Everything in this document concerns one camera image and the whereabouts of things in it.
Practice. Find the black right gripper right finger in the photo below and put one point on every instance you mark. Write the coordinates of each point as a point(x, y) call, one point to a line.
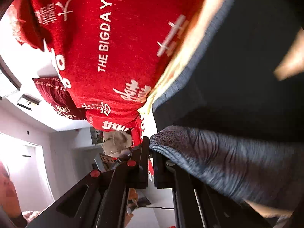
point(196, 204)

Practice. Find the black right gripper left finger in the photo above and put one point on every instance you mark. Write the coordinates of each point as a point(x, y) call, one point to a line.
point(100, 198)

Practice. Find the black shorts with grey waistband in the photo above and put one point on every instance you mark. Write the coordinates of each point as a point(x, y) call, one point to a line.
point(225, 111)

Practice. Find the beige garment on shelf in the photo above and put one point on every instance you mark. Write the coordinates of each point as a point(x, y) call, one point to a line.
point(117, 144)

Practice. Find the dark red printed pillow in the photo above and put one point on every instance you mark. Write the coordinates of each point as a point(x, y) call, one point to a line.
point(54, 93)

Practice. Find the red blanket with white lettering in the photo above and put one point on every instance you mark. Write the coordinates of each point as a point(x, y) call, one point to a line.
point(108, 54)

